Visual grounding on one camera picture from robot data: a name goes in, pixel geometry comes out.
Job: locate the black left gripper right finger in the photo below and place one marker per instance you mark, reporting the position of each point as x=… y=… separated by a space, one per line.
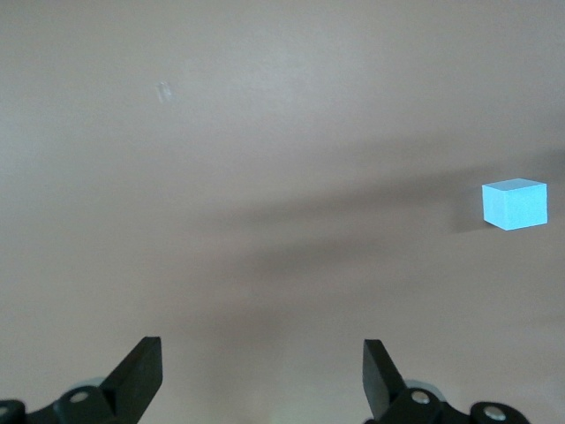
x=384 y=388

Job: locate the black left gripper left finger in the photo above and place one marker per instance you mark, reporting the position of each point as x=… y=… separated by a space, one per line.
x=132 y=380

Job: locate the light blue foam block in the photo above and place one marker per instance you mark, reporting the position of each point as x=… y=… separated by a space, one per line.
x=514 y=205

